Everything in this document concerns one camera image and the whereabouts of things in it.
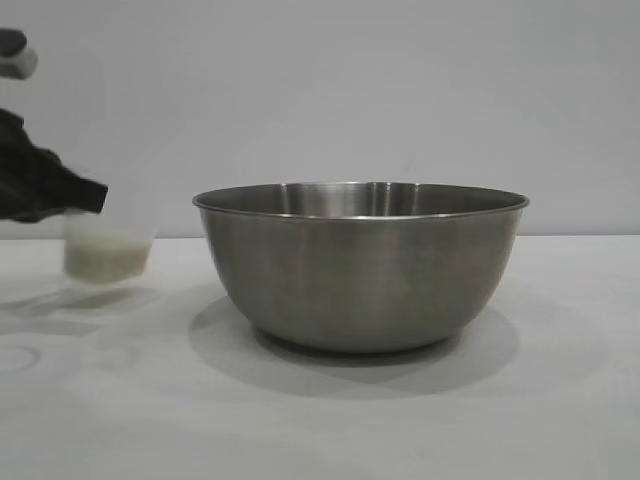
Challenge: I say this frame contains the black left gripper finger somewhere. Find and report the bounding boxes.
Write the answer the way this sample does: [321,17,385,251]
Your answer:
[49,167,109,214]

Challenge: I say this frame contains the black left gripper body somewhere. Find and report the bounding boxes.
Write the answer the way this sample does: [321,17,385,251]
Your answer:
[0,109,66,224]

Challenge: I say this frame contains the white rice grains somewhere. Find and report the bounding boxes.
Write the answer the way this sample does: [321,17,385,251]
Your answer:
[64,232,151,285]

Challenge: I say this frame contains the stainless steel mixing bowl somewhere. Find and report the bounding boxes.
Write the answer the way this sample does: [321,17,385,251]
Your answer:
[191,181,532,356]

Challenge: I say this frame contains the clear plastic measuring cup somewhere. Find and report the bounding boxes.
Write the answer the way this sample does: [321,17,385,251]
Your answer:
[62,197,162,287]

